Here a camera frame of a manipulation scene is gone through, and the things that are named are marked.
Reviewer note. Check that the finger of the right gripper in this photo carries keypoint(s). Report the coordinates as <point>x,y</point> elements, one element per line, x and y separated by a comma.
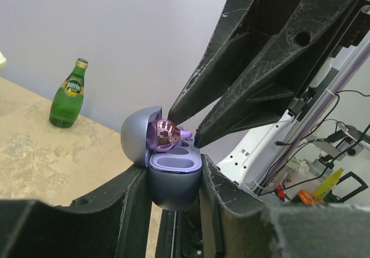
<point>232,15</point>
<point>308,22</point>

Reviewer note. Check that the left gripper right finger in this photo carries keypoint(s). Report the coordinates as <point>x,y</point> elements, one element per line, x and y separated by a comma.
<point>237,224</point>

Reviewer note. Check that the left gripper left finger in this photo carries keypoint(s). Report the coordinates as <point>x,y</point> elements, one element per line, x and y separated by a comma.
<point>110,221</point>

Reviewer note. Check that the purple earbud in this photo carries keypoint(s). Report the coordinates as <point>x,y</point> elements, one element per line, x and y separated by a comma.
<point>167,135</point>

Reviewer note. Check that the purple earbud charging case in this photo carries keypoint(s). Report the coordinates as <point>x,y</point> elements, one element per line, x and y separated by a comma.
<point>174,176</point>

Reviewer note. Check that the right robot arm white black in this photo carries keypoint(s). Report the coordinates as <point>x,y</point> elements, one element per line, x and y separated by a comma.
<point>294,102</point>

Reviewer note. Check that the orange green box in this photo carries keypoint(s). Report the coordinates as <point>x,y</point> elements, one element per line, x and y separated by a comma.
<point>309,198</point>

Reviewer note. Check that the green Perrier bottle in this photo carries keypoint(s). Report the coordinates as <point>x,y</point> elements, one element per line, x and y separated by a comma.
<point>68,100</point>

